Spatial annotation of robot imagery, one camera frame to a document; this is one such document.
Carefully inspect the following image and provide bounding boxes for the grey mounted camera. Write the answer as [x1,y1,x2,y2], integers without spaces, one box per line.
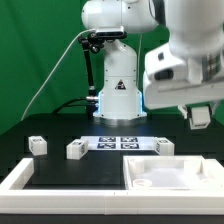
[95,26,127,39]

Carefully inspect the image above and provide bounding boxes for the grey cable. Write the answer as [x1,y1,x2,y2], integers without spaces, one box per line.
[20,28,96,122]

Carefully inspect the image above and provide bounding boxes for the black cables at base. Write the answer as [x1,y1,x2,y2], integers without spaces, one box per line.
[53,97,90,114]

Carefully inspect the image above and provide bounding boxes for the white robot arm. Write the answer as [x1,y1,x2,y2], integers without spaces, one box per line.
[82,0,224,129]

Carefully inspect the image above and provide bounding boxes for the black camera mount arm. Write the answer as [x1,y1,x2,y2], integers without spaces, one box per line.
[78,36,97,96]

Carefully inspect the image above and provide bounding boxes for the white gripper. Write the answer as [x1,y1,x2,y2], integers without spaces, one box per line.
[143,44,224,119]

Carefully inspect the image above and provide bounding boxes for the white U-shaped obstacle fence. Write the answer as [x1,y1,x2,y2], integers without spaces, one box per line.
[0,158,224,215]

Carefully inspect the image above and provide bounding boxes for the white AprilTag base plate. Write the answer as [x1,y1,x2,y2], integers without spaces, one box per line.
[81,136,157,151]

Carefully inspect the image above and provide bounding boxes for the white square table top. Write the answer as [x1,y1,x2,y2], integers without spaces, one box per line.
[123,156,224,190]

